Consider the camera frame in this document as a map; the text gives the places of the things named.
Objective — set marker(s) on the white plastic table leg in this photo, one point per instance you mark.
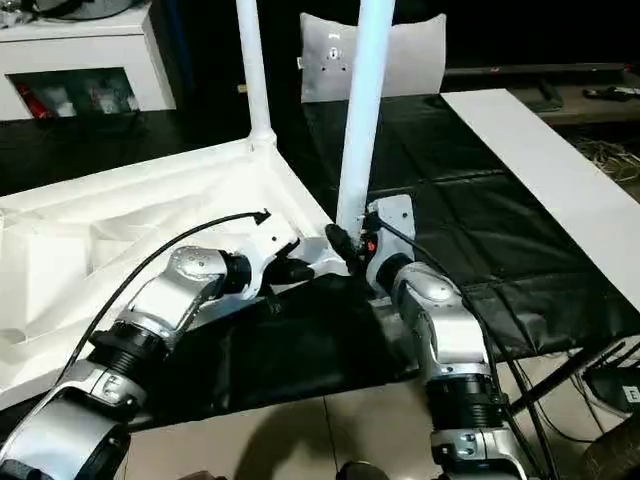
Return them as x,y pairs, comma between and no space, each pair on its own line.
252,60
365,100

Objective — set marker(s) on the white plastic table top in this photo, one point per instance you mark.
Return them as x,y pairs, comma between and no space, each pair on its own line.
100,210

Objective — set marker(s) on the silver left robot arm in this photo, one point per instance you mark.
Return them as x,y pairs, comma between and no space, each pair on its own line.
165,295

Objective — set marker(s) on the black mat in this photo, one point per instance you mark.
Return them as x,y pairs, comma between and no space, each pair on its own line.
475,200

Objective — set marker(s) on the white flat board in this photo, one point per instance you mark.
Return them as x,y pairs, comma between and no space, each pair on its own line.
540,160

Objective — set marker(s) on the grey pillow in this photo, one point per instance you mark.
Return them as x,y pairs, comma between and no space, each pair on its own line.
415,60

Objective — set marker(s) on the black robot foot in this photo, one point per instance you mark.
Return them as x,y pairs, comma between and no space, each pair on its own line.
362,471

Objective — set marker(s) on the black case with gold label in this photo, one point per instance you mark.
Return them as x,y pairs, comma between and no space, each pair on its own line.
210,50

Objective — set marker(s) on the black tv stand foot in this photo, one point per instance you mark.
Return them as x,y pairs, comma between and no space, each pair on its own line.
547,97

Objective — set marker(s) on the brown wooden tv bench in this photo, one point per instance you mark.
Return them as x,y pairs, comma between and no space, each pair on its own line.
600,112

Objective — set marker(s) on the black router with antennas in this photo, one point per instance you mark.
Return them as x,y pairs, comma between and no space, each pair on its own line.
615,390

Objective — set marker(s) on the black remote control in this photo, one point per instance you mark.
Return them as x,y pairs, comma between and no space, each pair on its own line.
612,92

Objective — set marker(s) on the white glass-door cabinet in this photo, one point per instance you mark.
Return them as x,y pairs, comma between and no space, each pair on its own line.
75,50

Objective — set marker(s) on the brown textured pouf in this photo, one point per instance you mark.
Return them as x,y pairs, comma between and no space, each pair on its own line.
615,450

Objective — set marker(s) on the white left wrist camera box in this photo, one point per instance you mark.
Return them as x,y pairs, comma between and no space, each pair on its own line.
275,250

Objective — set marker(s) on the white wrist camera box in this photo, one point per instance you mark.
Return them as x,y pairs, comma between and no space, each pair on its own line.
275,250
395,220

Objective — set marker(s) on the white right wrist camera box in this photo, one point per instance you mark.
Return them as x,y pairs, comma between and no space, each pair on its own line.
395,220

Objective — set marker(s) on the black metal table frame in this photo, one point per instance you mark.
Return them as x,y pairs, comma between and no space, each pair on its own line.
560,377

